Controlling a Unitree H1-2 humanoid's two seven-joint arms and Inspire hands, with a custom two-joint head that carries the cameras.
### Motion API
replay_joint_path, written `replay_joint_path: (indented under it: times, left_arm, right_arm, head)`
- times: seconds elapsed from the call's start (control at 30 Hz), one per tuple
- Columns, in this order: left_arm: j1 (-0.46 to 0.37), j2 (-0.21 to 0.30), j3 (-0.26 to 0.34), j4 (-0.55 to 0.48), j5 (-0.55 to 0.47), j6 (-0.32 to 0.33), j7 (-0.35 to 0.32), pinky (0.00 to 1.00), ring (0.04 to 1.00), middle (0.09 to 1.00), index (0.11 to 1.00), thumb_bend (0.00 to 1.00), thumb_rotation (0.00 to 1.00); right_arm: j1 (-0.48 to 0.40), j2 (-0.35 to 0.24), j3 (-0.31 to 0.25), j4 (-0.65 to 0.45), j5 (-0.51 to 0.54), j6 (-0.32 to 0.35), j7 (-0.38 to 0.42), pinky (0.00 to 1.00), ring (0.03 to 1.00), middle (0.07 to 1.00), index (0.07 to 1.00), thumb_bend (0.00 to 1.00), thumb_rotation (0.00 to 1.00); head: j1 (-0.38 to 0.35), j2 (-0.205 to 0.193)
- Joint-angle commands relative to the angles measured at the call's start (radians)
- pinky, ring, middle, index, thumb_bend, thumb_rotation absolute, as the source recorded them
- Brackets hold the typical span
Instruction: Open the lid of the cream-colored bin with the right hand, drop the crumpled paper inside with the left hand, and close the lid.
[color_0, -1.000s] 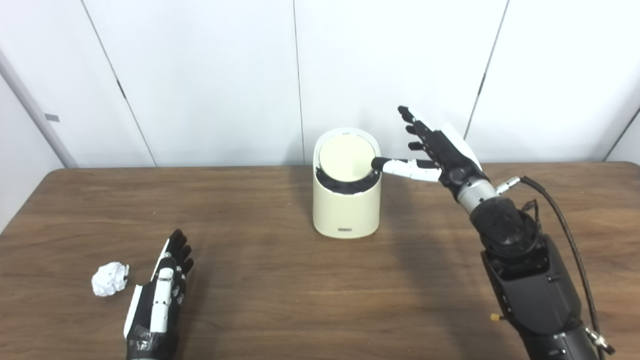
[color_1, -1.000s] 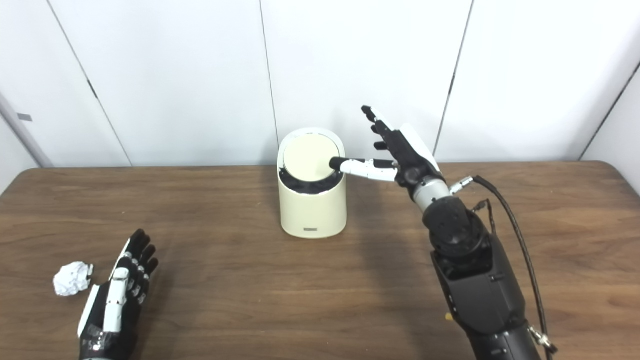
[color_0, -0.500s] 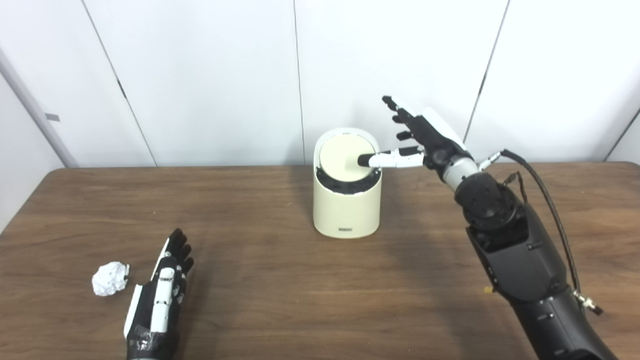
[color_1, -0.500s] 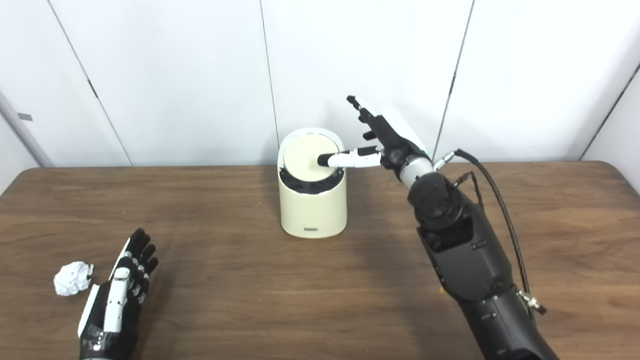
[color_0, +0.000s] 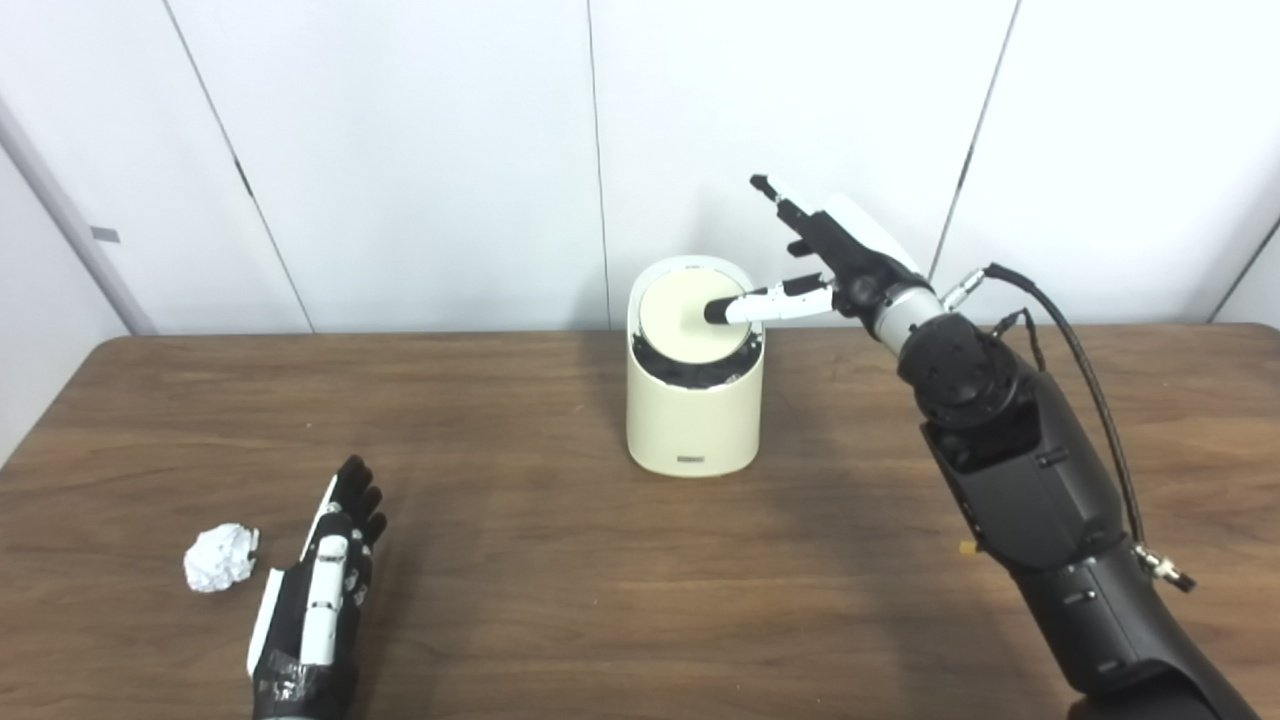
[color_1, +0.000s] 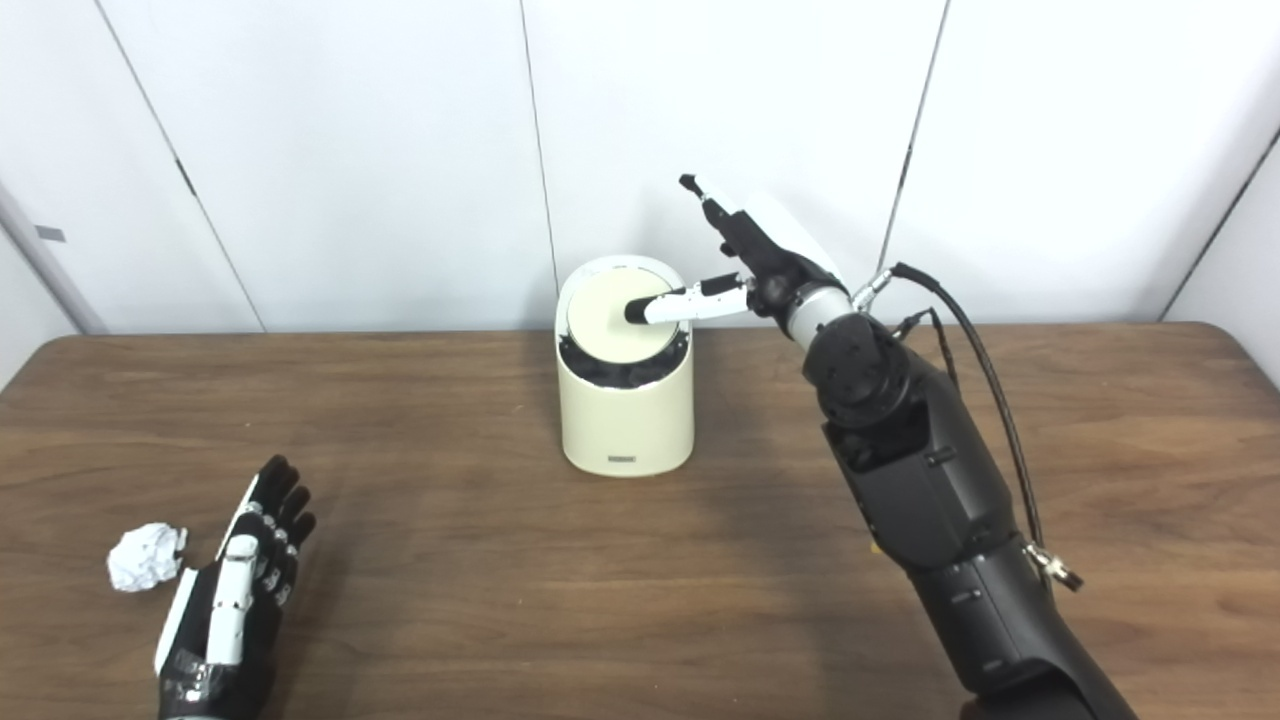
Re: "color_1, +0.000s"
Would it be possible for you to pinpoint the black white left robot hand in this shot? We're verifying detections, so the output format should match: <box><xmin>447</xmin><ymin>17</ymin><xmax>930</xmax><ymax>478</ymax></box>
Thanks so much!
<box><xmin>153</xmin><ymin>455</ymin><xmax>317</xmax><ymax>720</ymax></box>

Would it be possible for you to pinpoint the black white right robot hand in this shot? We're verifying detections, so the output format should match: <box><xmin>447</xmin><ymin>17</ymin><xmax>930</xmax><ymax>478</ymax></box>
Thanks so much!
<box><xmin>624</xmin><ymin>174</ymin><xmax>851</xmax><ymax>331</ymax></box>

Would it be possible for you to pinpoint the white paper ball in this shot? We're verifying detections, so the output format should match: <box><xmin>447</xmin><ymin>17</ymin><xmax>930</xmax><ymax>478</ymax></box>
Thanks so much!
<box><xmin>107</xmin><ymin>523</ymin><xmax>188</xmax><ymax>593</ymax></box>

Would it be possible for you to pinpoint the cream-colored lidded bin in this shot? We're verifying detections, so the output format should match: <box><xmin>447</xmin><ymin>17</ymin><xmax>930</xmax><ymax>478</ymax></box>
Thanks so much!
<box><xmin>555</xmin><ymin>255</ymin><xmax>695</xmax><ymax>478</ymax></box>

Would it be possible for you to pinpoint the grey wall corner post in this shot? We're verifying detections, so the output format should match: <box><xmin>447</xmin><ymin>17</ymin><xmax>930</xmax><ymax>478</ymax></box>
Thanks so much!
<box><xmin>0</xmin><ymin>180</ymin><xmax>109</xmax><ymax>336</ymax></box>

